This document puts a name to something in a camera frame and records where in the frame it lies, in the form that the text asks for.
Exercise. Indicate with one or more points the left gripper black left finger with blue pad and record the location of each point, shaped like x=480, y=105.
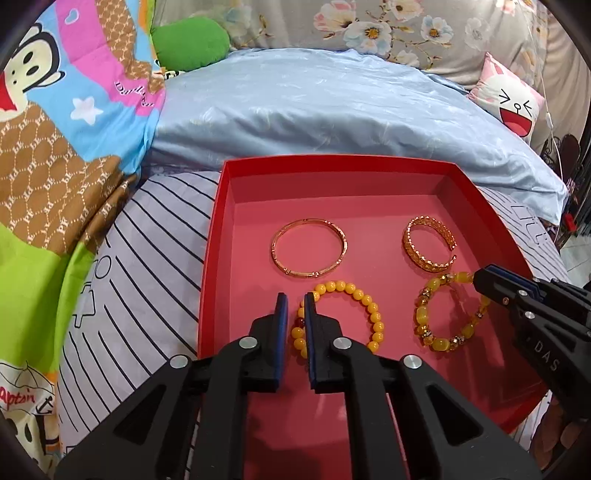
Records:
x=188, y=419

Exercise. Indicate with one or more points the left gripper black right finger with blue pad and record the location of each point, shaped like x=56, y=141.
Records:
x=405, y=421

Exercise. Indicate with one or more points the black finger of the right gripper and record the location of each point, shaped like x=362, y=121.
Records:
x=503, y=288

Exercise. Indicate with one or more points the red jewelry tray box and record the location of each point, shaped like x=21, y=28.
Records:
x=373, y=199

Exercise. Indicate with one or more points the person's hand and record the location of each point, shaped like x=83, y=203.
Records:
x=554, y=431

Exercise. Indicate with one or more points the thin gold bangle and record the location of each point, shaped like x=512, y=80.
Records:
x=309, y=248

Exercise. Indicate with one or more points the pink white cat cushion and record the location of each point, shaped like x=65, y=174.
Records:
x=504, y=95

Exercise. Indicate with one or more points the grey floral bedding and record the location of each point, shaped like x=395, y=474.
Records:
x=447, y=38

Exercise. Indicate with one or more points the light blue pillow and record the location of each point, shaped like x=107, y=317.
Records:
x=257, y=103

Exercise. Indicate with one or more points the colourful cartoon monkey quilt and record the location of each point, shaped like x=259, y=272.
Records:
x=81, y=93

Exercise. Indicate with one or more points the green plush cushion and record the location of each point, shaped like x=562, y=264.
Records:
x=190, y=43

